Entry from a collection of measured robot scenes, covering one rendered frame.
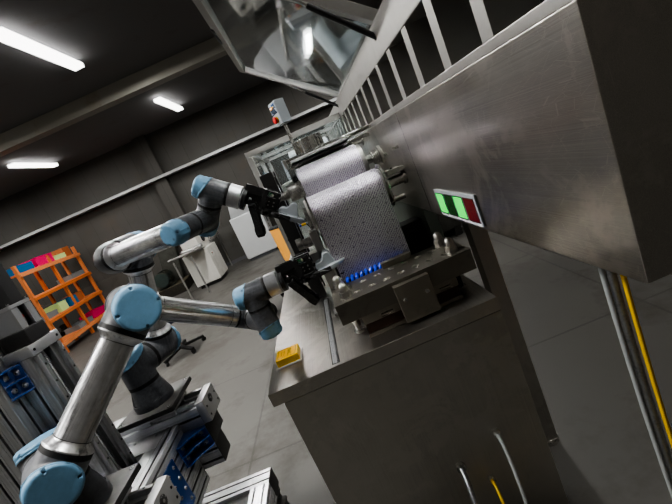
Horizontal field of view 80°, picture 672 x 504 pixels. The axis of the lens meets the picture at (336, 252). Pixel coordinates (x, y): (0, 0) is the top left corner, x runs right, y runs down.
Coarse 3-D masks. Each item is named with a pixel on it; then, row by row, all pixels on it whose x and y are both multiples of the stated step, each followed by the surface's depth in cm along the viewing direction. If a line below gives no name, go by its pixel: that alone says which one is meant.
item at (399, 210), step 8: (400, 208) 162; (408, 208) 147; (416, 208) 135; (400, 216) 169; (408, 216) 153; (416, 216) 140; (424, 216) 128; (432, 216) 127; (424, 224) 133; (432, 224) 128; (432, 232) 129; (440, 232) 129; (432, 240) 132
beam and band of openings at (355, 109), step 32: (384, 0) 84; (416, 0) 69; (448, 0) 65; (480, 0) 52; (512, 0) 52; (544, 0) 51; (384, 32) 92; (416, 32) 80; (448, 32) 66; (480, 32) 55; (512, 32) 48; (384, 64) 109; (416, 64) 82; (448, 64) 68; (352, 96) 161; (384, 96) 126; (416, 96) 89; (352, 128) 200
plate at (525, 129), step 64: (576, 0) 37; (640, 0) 37; (512, 64) 50; (576, 64) 40; (640, 64) 38; (384, 128) 129; (448, 128) 78; (512, 128) 56; (576, 128) 44; (640, 128) 40; (512, 192) 64; (576, 192) 48; (640, 192) 41; (576, 256) 54; (640, 256) 43
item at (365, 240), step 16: (384, 208) 124; (352, 224) 124; (368, 224) 125; (384, 224) 125; (336, 240) 125; (352, 240) 125; (368, 240) 126; (384, 240) 126; (400, 240) 126; (336, 256) 126; (352, 256) 126; (368, 256) 127; (384, 256) 127; (352, 272) 127
